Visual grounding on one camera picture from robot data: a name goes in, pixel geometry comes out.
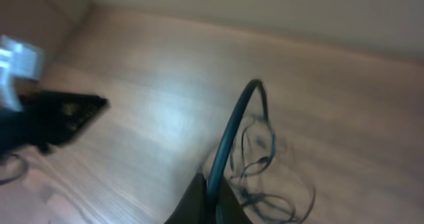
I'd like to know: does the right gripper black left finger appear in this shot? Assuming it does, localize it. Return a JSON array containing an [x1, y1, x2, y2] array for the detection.
[[164, 173, 207, 224]]

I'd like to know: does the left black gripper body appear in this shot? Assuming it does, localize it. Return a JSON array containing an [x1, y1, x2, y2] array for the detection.
[[1, 94, 50, 154]]

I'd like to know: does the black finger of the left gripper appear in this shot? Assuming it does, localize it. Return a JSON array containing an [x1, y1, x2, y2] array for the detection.
[[36, 91, 109, 146]]

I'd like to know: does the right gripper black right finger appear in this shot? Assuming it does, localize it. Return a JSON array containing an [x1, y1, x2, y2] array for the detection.
[[215, 179, 252, 224]]

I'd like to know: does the black USB cable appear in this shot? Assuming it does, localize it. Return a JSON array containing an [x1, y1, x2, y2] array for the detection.
[[205, 79, 316, 224]]

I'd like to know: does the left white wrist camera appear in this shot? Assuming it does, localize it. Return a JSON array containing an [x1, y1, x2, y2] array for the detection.
[[1, 35, 44, 112]]

